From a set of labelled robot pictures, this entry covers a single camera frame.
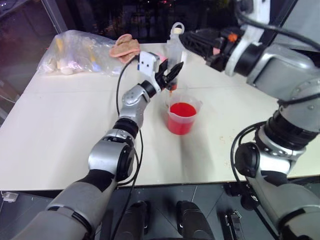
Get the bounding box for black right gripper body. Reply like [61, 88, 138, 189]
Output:
[212, 26, 243, 74]

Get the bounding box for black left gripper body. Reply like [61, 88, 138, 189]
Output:
[154, 74, 180, 91]

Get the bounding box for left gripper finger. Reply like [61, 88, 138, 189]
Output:
[155, 60, 168, 83]
[165, 61, 185, 84]

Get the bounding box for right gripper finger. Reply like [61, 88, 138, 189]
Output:
[179, 29, 222, 60]
[204, 52, 227, 73]

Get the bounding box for clear plastic bottle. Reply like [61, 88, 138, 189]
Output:
[166, 21, 186, 98]

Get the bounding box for clear empty plastic cup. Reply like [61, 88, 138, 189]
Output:
[162, 84, 191, 107]

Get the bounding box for measuring cup with red liquid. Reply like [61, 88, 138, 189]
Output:
[165, 95, 204, 136]

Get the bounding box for pink crumpled cloth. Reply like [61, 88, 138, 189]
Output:
[109, 34, 140, 64]

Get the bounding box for clear plastic bag with items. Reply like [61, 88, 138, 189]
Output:
[36, 29, 124, 76]

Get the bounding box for dark rounded shape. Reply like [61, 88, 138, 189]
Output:
[119, 199, 150, 240]
[175, 199, 213, 240]

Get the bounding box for black rectangular device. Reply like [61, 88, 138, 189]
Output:
[223, 211, 242, 236]

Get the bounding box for small white box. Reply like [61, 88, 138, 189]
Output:
[0, 190, 19, 203]

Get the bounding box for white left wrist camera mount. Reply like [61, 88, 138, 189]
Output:
[137, 51, 165, 95]

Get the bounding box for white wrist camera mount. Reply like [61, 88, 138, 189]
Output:
[137, 51, 165, 95]
[224, 0, 285, 76]

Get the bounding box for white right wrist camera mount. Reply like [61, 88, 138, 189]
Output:
[224, 0, 285, 76]

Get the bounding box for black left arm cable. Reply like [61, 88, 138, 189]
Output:
[113, 56, 145, 240]

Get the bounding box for black bracket under table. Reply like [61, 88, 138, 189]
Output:
[223, 183, 253, 210]

